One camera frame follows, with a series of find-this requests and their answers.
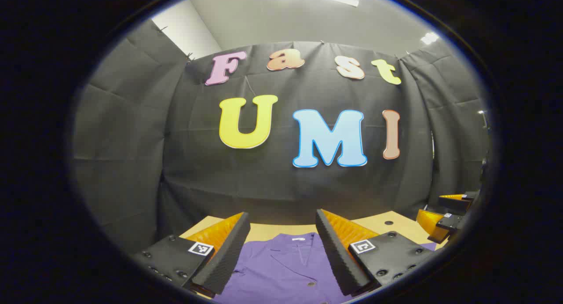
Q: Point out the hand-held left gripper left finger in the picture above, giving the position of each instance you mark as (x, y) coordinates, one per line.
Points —
(224, 260)

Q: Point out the purple button shirt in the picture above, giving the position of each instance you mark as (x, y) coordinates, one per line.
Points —
(281, 273)

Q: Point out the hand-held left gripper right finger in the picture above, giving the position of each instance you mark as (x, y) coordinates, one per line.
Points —
(336, 260)

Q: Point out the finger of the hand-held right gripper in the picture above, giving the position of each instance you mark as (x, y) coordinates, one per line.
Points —
(440, 227)
(455, 200)

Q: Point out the ceiling light panel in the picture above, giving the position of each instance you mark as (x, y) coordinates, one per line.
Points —
(429, 38)

